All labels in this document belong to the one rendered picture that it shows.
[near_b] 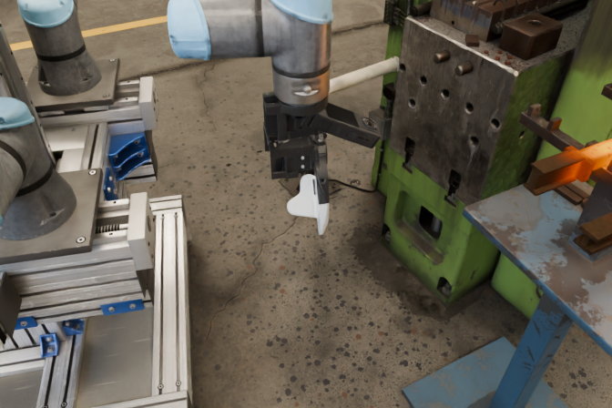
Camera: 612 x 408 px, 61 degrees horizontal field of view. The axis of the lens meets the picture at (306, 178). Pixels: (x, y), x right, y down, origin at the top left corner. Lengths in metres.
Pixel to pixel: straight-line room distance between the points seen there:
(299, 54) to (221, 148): 1.90
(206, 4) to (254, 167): 1.79
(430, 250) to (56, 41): 1.29
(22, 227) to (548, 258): 0.96
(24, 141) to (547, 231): 0.97
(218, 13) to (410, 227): 1.40
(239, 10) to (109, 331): 1.19
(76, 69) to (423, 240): 1.22
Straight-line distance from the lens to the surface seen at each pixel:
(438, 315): 1.88
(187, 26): 0.63
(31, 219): 1.03
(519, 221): 1.15
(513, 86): 1.32
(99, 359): 1.60
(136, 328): 1.62
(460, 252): 1.70
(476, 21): 1.42
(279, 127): 0.71
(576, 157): 0.86
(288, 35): 0.62
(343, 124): 0.72
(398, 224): 1.90
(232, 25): 0.62
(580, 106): 1.48
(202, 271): 1.98
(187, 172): 2.40
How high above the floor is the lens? 1.50
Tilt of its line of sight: 40 degrees down
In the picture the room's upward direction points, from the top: straight up
